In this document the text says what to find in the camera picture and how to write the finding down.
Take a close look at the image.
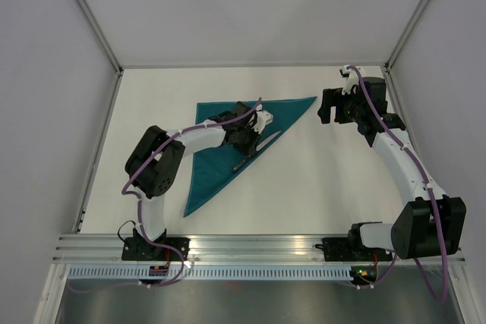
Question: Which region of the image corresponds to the white slotted cable duct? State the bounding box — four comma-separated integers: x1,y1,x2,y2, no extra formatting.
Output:
68,265,352,281

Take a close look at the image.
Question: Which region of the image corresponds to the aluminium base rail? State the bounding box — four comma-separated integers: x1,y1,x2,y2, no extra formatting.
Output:
52,233,466,264

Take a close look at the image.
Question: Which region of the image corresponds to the teal satin napkin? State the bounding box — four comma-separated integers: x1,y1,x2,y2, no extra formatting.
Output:
183,96,316,217

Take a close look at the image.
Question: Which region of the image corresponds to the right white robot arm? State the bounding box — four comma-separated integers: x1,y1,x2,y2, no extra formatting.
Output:
317,77,466,260

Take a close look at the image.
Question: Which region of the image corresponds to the left aluminium frame post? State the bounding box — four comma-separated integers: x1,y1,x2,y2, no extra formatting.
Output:
74,0,123,75

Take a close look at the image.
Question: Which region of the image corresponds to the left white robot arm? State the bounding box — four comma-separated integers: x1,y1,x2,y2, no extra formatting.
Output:
121,100,273,260

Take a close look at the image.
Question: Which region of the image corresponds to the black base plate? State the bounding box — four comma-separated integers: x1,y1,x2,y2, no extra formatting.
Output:
316,237,393,263
121,237,190,262

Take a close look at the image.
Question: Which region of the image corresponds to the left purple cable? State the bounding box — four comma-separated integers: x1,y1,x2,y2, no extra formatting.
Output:
68,96,264,294

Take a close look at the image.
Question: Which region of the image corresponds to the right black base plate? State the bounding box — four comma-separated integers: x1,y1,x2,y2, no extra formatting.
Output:
316,237,393,263

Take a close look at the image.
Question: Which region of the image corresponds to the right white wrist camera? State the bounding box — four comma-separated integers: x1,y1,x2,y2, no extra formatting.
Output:
339,64,366,96

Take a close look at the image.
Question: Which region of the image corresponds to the aluminium frame corner post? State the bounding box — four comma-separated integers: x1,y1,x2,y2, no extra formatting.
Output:
383,0,431,73

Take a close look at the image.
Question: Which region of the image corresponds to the steel knife with dark handle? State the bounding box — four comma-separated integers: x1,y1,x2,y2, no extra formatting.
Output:
232,131,281,173

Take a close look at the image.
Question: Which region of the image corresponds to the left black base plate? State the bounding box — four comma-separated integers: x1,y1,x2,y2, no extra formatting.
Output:
121,237,190,262

